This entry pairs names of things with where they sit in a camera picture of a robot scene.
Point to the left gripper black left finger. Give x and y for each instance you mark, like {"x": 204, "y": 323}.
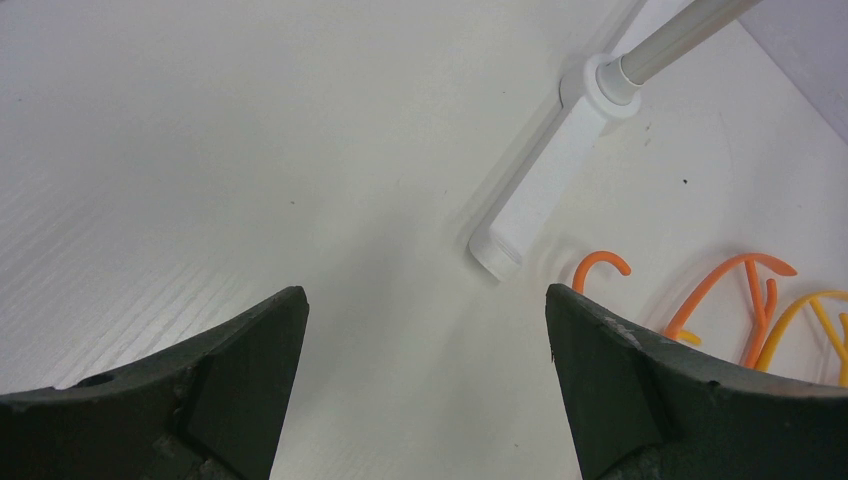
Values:
{"x": 209, "y": 407}

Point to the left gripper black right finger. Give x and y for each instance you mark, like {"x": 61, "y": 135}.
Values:
{"x": 642, "y": 406}

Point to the orange plastic hanger left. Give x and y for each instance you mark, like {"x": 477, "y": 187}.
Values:
{"x": 723, "y": 304}

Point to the yellow plastic hanger middle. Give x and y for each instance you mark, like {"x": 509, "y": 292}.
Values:
{"x": 837, "y": 341}

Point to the white rack foot left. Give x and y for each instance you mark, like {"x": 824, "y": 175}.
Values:
{"x": 595, "y": 97}

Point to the grey rack pole left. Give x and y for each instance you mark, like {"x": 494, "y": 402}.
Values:
{"x": 682, "y": 33}

